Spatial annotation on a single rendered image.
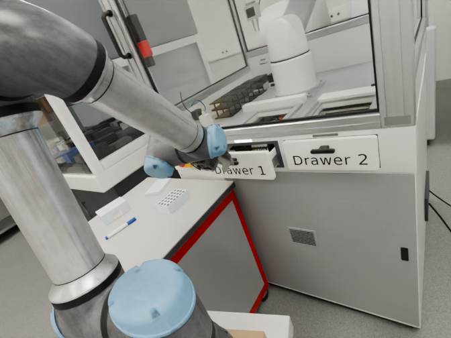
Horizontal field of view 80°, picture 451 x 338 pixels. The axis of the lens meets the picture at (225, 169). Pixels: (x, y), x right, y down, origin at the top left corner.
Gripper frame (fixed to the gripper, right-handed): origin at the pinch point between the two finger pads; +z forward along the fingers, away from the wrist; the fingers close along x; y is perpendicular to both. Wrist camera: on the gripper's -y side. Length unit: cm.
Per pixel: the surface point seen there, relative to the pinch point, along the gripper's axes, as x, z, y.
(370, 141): 44.6, 6.2, -8.9
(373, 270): 40, 54, 22
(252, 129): 6.1, 1.6, -14.0
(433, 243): 58, 115, -4
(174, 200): -27.2, 4.9, 15.2
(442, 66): 64, 243, -231
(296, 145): 22.3, 6.5, -8.7
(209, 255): -11.2, 17.2, 32.7
